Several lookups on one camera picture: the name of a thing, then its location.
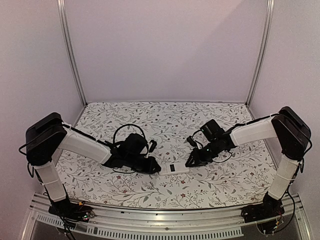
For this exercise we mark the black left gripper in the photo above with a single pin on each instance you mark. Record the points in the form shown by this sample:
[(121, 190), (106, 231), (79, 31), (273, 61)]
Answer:
[(152, 164)]

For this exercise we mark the aluminium frame post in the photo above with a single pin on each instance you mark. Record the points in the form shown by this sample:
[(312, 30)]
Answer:
[(262, 51), (70, 52)]

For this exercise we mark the aluminium front rail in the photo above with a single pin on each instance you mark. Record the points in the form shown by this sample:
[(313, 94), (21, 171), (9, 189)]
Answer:
[(127, 223)]

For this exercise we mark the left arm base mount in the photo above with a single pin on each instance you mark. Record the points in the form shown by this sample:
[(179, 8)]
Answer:
[(75, 212)]

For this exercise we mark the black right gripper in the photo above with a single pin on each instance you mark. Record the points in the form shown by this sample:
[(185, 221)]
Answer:
[(200, 155)]

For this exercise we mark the white remote control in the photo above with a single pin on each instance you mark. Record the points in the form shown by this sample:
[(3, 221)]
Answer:
[(173, 169)]

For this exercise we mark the left aluminium frame post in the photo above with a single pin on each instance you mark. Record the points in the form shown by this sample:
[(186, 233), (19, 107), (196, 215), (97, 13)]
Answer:
[(70, 52)]

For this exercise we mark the right aluminium frame post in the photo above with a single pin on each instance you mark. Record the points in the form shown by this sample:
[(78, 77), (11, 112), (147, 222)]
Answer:
[(262, 51)]

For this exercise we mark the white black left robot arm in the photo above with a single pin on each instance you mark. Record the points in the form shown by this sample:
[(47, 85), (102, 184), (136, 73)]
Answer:
[(52, 135)]

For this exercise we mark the floral patterned table mat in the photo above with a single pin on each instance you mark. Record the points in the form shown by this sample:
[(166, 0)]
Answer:
[(239, 177)]

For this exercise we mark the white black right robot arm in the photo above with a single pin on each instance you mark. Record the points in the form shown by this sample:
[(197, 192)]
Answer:
[(284, 127)]

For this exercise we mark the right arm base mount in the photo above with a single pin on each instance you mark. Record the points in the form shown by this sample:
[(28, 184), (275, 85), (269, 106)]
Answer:
[(257, 212)]

